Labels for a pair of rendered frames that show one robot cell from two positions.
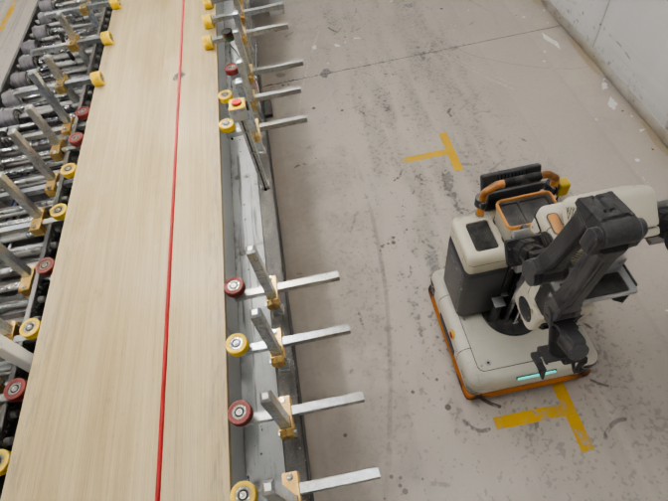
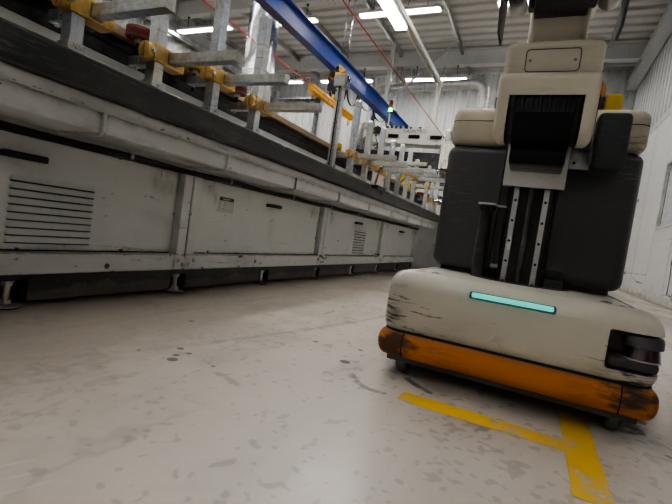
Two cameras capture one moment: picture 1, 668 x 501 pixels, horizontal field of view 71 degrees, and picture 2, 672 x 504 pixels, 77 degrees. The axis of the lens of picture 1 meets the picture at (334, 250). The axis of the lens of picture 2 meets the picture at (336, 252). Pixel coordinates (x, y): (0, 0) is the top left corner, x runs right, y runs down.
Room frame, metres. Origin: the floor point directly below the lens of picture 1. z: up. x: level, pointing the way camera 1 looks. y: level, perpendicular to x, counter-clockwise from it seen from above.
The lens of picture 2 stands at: (-0.44, -0.83, 0.36)
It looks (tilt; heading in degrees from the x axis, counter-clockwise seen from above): 3 degrees down; 25
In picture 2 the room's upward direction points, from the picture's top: 8 degrees clockwise
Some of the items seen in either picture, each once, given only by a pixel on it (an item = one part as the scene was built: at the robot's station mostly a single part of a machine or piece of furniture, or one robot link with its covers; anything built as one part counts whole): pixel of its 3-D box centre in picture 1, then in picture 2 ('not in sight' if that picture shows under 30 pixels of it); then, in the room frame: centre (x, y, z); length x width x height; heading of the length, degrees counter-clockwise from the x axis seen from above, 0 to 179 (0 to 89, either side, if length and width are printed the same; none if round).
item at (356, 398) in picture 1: (302, 409); (181, 60); (0.53, 0.22, 0.80); 0.43 x 0.03 x 0.04; 90
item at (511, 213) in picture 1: (526, 217); not in sight; (1.08, -0.80, 0.87); 0.23 x 0.15 x 0.11; 90
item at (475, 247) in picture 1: (515, 259); (533, 186); (1.06, -0.80, 0.59); 0.55 x 0.34 x 0.83; 90
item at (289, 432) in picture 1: (285, 417); (162, 58); (0.51, 0.28, 0.80); 0.14 x 0.06 x 0.05; 0
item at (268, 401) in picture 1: (281, 418); (159, 31); (0.49, 0.28, 0.87); 0.04 x 0.04 x 0.48; 0
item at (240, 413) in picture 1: (243, 416); (138, 45); (0.53, 0.42, 0.85); 0.08 x 0.08 x 0.11
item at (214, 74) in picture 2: (276, 348); (218, 78); (0.76, 0.28, 0.83); 0.14 x 0.06 x 0.05; 0
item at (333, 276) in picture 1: (286, 286); (273, 108); (1.03, 0.22, 0.82); 0.43 x 0.03 x 0.04; 90
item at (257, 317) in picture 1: (271, 343); (217, 49); (0.74, 0.28, 0.93); 0.04 x 0.04 x 0.48; 0
